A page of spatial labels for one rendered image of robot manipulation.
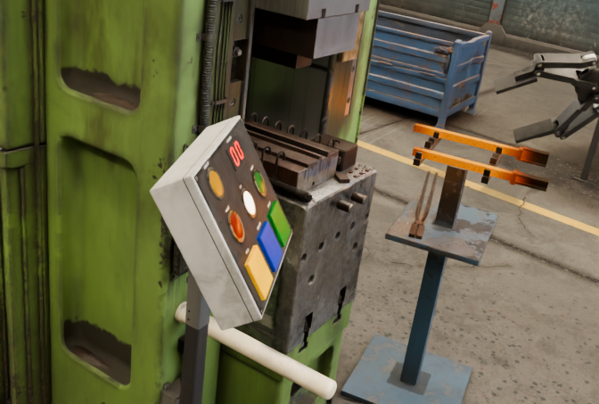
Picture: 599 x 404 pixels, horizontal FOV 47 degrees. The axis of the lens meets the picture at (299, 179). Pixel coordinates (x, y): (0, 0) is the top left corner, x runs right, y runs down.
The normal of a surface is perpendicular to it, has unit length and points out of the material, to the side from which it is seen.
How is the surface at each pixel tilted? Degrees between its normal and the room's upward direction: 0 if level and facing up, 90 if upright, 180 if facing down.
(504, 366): 0
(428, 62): 89
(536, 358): 0
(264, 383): 89
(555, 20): 89
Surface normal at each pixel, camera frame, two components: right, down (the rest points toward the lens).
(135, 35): -0.54, 0.25
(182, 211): -0.15, 0.37
